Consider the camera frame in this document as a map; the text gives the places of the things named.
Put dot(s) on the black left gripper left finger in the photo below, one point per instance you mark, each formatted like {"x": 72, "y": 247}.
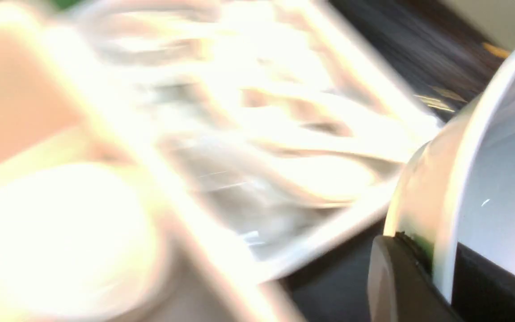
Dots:
{"x": 399, "y": 284}

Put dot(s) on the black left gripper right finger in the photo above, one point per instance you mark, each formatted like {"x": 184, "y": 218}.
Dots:
{"x": 482, "y": 291}

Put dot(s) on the white square sauce dish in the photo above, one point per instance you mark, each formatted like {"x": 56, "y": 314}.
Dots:
{"x": 459, "y": 188}

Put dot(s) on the black serving tray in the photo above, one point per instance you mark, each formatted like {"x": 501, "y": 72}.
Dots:
{"x": 333, "y": 288}

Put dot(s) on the light grey spoon bin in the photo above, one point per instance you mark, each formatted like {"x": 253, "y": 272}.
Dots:
{"x": 284, "y": 134}

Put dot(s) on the pile of white soup spoons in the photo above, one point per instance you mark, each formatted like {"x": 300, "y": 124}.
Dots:
{"x": 262, "y": 112}

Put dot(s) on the bundle of black chopsticks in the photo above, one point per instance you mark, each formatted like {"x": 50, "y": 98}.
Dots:
{"x": 445, "y": 60}

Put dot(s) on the stack of white sauce dishes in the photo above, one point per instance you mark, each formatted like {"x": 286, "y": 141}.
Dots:
{"x": 78, "y": 243}

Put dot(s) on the large white plastic tub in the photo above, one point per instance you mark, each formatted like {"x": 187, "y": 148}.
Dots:
{"x": 59, "y": 105}

